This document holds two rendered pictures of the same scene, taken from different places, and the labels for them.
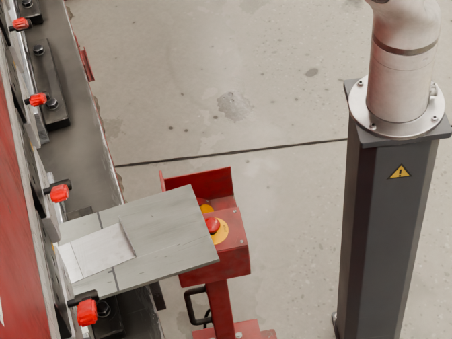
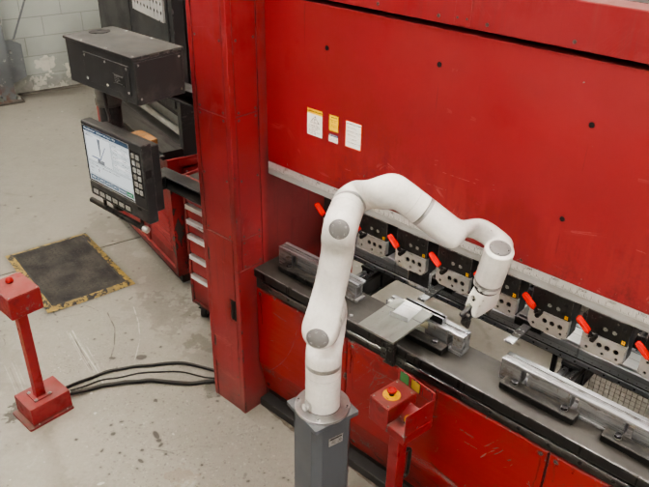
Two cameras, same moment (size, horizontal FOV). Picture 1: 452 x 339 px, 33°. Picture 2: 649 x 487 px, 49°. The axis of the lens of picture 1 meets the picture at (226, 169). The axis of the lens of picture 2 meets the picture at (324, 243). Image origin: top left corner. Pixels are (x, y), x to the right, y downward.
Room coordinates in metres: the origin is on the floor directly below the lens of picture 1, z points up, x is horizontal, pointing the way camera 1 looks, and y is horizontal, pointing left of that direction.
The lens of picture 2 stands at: (2.52, -1.42, 2.69)
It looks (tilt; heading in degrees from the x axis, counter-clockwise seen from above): 30 degrees down; 144
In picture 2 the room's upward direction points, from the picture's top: 1 degrees clockwise
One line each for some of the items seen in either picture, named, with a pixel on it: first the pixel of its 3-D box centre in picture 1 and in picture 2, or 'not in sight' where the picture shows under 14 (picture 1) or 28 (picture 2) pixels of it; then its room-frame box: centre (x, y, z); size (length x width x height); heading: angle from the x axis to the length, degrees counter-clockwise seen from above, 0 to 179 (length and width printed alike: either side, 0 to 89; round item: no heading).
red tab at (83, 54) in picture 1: (84, 57); not in sight; (1.79, 0.39, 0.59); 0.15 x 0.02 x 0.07; 12
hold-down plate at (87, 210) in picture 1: (94, 271); (414, 334); (0.80, 0.28, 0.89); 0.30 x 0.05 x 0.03; 12
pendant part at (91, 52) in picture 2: not in sight; (132, 136); (-0.37, -0.41, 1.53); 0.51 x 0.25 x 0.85; 13
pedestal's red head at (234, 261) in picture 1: (205, 222); (401, 406); (0.99, 0.06, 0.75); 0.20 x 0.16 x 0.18; 4
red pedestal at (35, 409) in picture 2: not in sight; (28, 349); (-0.65, -0.98, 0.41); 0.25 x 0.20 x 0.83; 102
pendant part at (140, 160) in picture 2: not in sight; (126, 167); (-0.30, -0.48, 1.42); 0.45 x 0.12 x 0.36; 13
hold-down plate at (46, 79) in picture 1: (47, 82); (537, 399); (1.36, 0.40, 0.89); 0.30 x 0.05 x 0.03; 12
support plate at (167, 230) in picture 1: (134, 243); (395, 320); (0.78, 0.18, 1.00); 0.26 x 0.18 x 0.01; 102
